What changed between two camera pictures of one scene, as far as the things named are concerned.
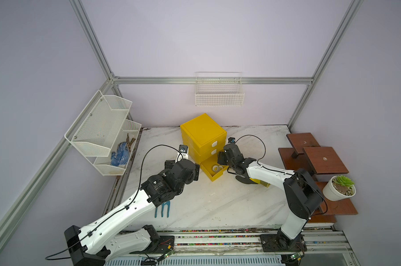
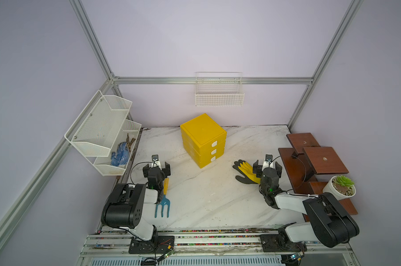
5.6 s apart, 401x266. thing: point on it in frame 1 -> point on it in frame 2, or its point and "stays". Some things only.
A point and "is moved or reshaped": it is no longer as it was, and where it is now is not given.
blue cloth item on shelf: [122, 155] stays
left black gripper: [168, 166] -> [165, 171]
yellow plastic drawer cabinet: [205, 139] is moved or reshaped
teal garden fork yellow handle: [168, 204] stays
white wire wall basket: [219, 89] stays
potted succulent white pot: [339, 188] stays
